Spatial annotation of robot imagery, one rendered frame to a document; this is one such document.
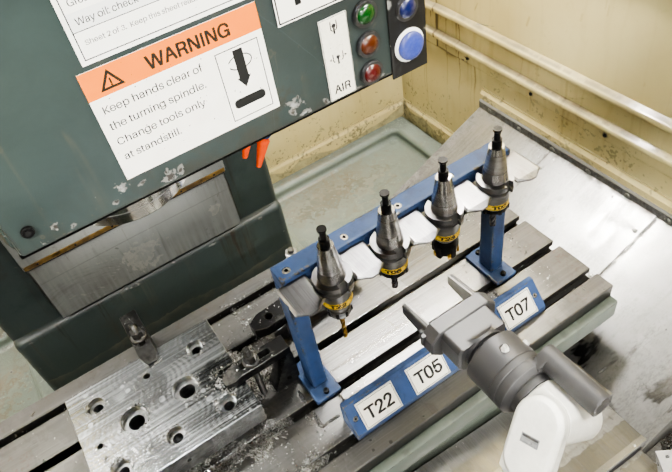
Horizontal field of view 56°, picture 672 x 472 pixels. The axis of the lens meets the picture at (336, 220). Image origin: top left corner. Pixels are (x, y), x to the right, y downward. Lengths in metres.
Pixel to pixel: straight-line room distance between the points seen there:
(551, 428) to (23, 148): 0.63
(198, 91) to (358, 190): 1.51
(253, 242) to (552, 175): 0.78
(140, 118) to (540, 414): 0.57
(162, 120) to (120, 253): 0.93
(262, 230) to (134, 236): 0.34
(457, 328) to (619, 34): 0.79
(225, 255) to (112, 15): 1.16
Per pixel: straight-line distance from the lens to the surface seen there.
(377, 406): 1.16
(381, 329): 1.29
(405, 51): 0.66
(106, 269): 1.49
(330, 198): 2.03
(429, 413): 1.19
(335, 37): 0.61
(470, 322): 0.92
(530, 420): 0.84
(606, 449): 1.40
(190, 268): 1.60
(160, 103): 0.55
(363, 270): 0.97
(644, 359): 1.49
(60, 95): 0.53
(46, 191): 0.57
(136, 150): 0.57
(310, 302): 0.95
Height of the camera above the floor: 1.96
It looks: 45 degrees down
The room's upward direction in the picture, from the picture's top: 11 degrees counter-clockwise
